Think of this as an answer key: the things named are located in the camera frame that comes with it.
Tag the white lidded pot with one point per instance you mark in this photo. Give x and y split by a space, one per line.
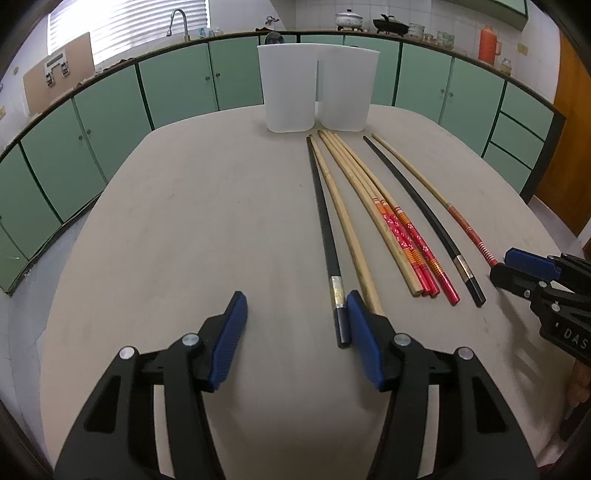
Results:
349 19

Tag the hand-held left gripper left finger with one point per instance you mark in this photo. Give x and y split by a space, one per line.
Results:
226 346

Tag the orange thermos flask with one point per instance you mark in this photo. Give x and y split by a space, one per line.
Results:
487 46

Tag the white plastic container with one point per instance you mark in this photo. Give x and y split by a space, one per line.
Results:
288 87
346 87

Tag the patterned ceramic bowl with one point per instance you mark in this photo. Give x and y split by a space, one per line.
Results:
445 38

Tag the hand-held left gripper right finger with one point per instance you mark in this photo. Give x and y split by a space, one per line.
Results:
367 346

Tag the wooden door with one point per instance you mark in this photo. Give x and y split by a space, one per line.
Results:
572 138

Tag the green kitchen base cabinets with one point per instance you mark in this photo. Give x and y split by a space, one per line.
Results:
106 129

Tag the brown cardboard sheet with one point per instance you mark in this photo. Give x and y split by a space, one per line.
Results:
41 87

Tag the plain wooden chopstick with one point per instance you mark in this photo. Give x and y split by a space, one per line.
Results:
369 212
344 221

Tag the metal sink faucet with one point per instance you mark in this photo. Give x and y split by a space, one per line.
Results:
178 18

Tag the white window blinds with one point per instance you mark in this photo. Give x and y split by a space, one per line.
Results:
138 27

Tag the person's right hand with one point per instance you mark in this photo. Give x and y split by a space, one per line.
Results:
578 383

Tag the wall socket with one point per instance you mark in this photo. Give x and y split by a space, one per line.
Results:
522 48

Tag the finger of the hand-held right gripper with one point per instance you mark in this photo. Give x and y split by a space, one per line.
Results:
515 281
531 263

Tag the black wok on stove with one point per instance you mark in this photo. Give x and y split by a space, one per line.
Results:
390 25

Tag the red striped wooden chopstick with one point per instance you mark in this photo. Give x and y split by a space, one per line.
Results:
470 233

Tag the green wall cabinets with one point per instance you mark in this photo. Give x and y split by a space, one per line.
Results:
510 4

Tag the stacked ceramic bowls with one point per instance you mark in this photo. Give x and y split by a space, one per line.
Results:
416 30

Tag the glass jar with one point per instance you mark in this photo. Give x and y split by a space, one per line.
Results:
506 67

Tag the black chopstick with silver band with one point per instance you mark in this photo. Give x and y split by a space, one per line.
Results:
325 240
475 293

